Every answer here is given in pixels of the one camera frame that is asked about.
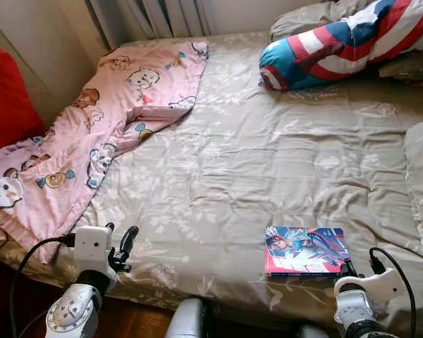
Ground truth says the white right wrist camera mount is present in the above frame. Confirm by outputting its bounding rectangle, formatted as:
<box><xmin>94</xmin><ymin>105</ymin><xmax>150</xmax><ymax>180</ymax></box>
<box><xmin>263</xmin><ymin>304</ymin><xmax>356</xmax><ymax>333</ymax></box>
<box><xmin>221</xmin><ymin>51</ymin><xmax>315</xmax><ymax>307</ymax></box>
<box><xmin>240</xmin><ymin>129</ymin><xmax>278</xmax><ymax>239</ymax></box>
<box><xmin>334</xmin><ymin>268</ymin><xmax>404</xmax><ymax>305</ymax></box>

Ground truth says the silver left robot leg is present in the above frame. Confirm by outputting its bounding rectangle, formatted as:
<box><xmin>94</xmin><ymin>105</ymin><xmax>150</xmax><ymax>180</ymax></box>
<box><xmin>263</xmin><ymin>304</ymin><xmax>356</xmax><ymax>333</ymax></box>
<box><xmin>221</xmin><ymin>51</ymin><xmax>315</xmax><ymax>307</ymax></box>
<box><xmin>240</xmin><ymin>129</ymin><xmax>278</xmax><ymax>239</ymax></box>
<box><xmin>166</xmin><ymin>297</ymin><xmax>212</xmax><ymax>338</ymax></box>

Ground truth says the beige floral bed sheet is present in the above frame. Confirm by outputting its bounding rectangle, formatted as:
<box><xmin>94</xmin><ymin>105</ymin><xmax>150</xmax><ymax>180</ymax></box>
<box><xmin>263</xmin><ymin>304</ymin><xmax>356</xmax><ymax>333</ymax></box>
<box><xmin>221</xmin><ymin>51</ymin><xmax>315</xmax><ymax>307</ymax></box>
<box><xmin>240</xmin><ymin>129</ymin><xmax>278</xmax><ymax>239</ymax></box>
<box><xmin>0</xmin><ymin>32</ymin><xmax>423</xmax><ymax>338</ymax></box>

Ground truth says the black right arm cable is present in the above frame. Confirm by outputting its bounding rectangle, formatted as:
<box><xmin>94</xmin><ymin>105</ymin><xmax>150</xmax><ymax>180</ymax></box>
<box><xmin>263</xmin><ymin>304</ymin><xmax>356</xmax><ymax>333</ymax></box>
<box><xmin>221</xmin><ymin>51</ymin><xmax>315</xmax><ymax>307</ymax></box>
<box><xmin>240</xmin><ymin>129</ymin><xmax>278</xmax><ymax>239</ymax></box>
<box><xmin>369</xmin><ymin>246</ymin><xmax>418</xmax><ymax>338</ymax></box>

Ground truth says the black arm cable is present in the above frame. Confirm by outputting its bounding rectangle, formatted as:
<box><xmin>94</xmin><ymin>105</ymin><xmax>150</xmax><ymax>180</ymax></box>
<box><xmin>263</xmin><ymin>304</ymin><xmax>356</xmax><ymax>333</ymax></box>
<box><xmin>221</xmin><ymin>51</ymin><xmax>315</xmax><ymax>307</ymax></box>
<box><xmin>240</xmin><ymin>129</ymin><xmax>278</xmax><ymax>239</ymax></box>
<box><xmin>9</xmin><ymin>232</ymin><xmax>77</xmax><ymax>338</ymax></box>
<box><xmin>369</xmin><ymin>246</ymin><xmax>418</xmax><ymax>338</ymax></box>

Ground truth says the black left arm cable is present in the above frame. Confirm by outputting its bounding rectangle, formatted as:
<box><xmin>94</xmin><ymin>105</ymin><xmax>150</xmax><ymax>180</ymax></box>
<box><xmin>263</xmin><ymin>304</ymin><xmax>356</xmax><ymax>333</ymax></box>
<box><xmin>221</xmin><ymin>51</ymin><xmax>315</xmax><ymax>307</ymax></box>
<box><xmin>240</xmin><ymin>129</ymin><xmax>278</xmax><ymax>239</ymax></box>
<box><xmin>9</xmin><ymin>232</ymin><xmax>77</xmax><ymax>338</ymax></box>

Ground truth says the grey pleated curtain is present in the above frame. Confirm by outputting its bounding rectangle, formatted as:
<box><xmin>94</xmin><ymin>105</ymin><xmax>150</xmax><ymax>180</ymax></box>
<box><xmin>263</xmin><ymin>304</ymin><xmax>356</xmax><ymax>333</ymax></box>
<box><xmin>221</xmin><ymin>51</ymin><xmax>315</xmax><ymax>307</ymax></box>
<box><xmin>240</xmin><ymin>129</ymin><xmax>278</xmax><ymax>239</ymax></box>
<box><xmin>85</xmin><ymin>0</ymin><xmax>214</xmax><ymax>49</ymax></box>

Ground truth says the pink cartoon print blanket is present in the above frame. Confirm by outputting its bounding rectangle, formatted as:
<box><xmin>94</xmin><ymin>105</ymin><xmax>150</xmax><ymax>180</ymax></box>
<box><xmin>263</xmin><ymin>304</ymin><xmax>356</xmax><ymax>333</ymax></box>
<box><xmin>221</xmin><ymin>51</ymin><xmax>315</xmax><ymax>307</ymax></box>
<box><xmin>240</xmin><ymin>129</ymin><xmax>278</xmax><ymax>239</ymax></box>
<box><xmin>0</xmin><ymin>40</ymin><xmax>210</xmax><ymax>265</ymax></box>

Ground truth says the red covered mattress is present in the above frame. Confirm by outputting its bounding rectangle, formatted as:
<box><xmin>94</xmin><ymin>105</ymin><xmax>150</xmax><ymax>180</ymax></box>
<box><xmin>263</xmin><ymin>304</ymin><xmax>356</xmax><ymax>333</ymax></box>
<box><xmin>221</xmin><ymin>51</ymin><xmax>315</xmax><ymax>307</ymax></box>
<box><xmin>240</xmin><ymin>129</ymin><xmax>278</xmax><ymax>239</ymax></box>
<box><xmin>0</xmin><ymin>46</ymin><xmax>49</xmax><ymax>161</ymax></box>

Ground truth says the beige floral pillow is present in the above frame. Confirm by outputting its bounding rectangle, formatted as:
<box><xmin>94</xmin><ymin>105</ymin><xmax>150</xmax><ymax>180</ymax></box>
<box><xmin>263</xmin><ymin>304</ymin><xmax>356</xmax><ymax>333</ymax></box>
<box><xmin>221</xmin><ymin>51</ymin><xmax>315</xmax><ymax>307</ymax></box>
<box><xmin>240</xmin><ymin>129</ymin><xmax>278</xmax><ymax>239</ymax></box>
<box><xmin>377</xmin><ymin>49</ymin><xmax>423</xmax><ymax>84</ymax></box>

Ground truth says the colourful comic book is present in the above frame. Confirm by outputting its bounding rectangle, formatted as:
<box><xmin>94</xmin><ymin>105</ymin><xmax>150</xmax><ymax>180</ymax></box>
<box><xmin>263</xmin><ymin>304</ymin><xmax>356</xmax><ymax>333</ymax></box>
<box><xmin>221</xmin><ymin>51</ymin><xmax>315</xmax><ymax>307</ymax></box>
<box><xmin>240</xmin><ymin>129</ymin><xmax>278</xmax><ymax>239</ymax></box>
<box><xmin>264</xmin><ymin>225</ymin><xmax>352</xmax><ymax>277</ymax></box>

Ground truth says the silver right robot leg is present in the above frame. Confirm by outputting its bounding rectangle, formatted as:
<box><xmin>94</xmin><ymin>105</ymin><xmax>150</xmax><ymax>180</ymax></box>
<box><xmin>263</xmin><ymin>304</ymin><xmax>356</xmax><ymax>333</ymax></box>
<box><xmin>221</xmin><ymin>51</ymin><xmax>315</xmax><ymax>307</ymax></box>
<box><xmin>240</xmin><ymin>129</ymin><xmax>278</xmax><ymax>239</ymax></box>
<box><xmin>296</xmin><ymin>323</ymin><xmax>332</xmax><ymax>338</ymax></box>

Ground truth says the red white blue bolster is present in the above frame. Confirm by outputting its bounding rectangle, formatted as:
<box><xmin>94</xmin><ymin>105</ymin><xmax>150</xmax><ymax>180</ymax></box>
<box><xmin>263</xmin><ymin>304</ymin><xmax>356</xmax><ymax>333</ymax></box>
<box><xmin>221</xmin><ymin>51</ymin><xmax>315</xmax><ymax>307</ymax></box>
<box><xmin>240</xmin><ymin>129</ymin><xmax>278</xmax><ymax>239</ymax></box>
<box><xmin>259</xmin><ymin>0</ymin><xmax>423</xmax><ymax>92</ymax></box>

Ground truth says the silver robot leg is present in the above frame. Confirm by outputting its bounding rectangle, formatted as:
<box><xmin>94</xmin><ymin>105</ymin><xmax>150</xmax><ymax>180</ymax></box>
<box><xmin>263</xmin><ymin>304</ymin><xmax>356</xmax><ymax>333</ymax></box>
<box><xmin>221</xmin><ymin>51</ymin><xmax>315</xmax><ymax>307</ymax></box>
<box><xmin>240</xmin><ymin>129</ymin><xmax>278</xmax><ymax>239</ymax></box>
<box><xmin>296</xmin><ymin>323</ymin><xmax>332</xmax><ymax>338</ymax></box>
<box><xmin>166</xmin><ymin>297</ymin><xmax>212</xmax><ymax>338</ymax></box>

